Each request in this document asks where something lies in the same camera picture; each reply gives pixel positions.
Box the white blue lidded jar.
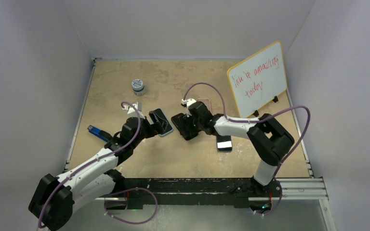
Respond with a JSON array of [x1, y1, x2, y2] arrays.
[[131, 79, 145, 96]]

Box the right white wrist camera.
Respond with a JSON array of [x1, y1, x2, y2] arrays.
[[181, 99, 197, 108]]

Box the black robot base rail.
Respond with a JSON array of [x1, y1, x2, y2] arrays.
[[93, 177, 284, 210]]

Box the pink phone case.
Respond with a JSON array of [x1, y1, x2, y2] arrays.
[[197, 99, 211, 112]]

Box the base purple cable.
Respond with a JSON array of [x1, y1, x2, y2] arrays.
[[252, 180, 285, 218], [103, 187, 159, 224]]

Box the phone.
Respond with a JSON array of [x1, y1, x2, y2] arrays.
[[171, 113, 200, 141], [148, 108, 173, 137]]

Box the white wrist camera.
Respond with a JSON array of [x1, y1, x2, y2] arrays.
[[181, 99, 197, 108], [121, 102, 143, 117]]

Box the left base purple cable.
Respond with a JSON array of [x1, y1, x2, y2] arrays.
[[103, 187, 159, 224]]

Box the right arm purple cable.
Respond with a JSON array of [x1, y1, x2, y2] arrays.
[[183, 82, 311, 179]]

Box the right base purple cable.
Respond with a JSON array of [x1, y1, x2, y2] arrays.
[[252, 180, 285, 218]]

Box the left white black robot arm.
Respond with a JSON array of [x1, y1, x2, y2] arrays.
[[28, 109, 170, 231]]

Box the yellow framed whiteboard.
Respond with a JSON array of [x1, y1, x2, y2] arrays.
[[227, 41, 287, 118]]

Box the blue black stapler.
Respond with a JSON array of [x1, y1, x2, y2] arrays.
[[87, 125, 113, 142]]

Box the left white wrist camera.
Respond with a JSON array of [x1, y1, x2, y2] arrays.
[[121, 102, 143, 117]]

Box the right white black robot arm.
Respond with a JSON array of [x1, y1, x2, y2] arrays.
[[171, 100, 295, 196]]

